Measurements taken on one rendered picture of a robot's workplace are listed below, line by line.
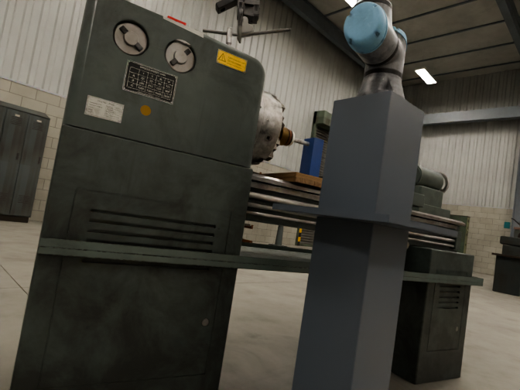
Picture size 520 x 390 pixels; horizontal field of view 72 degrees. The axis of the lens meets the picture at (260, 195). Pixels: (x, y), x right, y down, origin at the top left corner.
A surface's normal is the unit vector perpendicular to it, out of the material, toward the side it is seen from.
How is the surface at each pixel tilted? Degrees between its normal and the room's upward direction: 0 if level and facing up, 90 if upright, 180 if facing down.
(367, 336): 90
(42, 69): 90
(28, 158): 90
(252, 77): 90
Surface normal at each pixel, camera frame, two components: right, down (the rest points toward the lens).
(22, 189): 0.70, 0.07
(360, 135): -0.75, -0.16
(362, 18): -0.59, -0.01
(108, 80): 0.51, 0.02
